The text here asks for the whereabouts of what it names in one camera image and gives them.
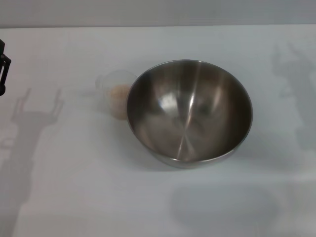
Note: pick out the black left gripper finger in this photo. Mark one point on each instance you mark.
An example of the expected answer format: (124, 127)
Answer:
(4, 71)

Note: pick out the stainless steel mixing bowl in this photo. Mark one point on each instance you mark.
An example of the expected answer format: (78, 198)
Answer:
(190, 116)

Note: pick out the clear plastic measuring cup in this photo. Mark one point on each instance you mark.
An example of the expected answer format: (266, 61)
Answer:
(111, 79)

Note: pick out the rice grains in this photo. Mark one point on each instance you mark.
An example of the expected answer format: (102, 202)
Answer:
(118, 98)

